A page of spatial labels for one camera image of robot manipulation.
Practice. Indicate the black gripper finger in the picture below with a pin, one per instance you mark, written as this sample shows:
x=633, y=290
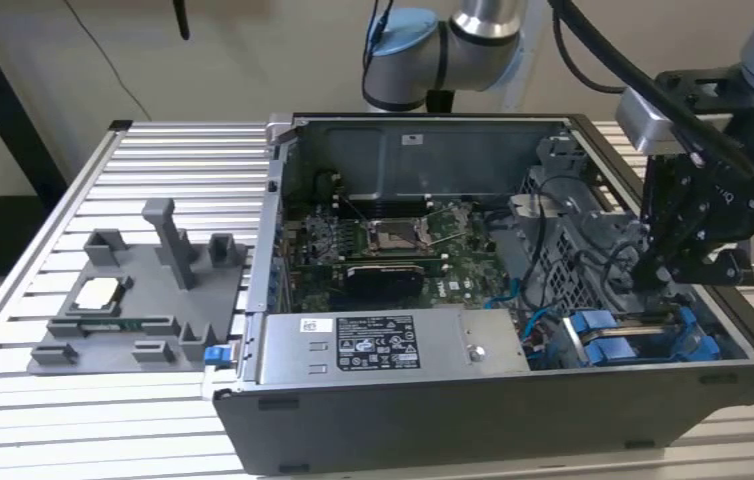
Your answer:
x=666, y=225
x=710, y=265

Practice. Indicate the hard disk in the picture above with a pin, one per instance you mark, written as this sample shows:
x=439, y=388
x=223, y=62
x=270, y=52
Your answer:
x=593, y=322

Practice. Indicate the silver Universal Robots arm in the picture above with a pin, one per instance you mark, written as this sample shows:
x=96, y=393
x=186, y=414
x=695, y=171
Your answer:
x=417, y=60

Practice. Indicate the grey metal disk bay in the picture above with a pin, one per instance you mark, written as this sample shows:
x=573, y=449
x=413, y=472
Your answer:
x=550, y=235

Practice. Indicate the blue disk carrier with tabs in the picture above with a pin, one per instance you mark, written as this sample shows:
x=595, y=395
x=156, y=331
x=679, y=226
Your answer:
x=617, y=352

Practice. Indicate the green motherboard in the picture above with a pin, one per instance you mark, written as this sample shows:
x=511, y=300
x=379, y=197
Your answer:
x=470, y=280

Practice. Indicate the CPU socket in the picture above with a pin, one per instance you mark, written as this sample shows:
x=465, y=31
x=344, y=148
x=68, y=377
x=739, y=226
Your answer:
x=395, y=235

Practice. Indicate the white square sticker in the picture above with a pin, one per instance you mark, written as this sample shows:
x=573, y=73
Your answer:
x=413, y=139

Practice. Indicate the black open PC case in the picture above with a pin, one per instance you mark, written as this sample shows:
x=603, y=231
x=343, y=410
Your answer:
x=483, y=425

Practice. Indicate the silver power supply unit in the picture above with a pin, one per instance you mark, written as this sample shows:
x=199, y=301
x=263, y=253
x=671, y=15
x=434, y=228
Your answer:
x=390, y=345

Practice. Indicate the silver case latch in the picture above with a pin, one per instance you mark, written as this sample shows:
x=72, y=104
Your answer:
x=278, y=127

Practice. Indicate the blue plug connector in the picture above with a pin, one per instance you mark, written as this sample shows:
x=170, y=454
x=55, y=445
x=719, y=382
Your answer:
x=216, y=356

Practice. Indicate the grey parts rack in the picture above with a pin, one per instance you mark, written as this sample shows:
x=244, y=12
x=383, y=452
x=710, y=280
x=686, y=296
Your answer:
x=150, y=300

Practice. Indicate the black antenna rod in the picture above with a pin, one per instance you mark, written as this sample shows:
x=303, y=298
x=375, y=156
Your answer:
x=182, y=17

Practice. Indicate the black table corner cap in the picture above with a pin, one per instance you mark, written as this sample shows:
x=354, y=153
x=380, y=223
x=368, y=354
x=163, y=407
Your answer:
x=122, y=125

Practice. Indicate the green RAM stick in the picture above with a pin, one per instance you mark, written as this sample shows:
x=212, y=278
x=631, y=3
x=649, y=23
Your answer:
x=112, y=327

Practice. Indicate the silver CPU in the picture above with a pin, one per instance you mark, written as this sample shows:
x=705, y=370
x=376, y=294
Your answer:
x=100, y=294

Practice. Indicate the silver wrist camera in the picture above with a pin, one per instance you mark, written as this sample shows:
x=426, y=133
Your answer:
x=646, y=117

